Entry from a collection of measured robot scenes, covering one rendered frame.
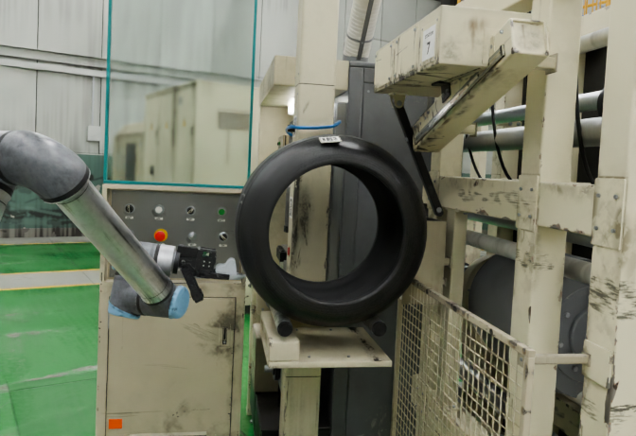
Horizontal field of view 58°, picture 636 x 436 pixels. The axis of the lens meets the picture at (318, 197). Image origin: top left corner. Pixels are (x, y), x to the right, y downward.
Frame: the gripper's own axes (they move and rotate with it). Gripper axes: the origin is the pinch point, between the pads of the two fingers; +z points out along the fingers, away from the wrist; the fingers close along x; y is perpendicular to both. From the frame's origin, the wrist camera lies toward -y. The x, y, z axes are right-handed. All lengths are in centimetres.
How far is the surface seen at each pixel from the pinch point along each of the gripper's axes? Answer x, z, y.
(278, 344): -11.3, 13.0, -15.4
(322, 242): 25.7, 27.8, 11.5
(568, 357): -59, 70, 4
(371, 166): -12, 31, 39
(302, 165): -12.1, 11.0, 36.1
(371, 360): -10.8, 41.3, -17.1
